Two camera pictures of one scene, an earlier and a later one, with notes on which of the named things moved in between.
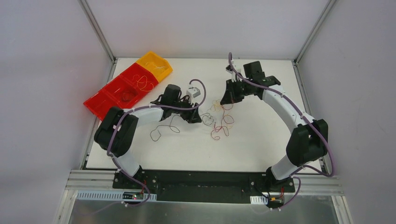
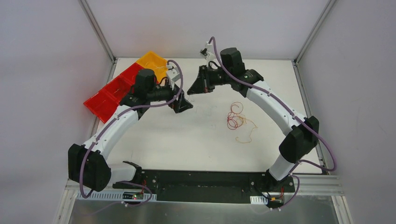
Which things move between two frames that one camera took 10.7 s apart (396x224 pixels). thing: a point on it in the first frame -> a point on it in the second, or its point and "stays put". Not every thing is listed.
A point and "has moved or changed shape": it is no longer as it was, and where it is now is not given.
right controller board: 275,201 stays put
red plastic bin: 121,92 stays put
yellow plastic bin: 159,66 stays put
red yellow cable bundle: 227,121 -> 235,119
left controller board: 138,195 stays put
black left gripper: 190,111 -> 177,98
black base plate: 206,185 stays put
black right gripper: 232,94 -> 203,79
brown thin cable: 204,117 has moved or changed shape
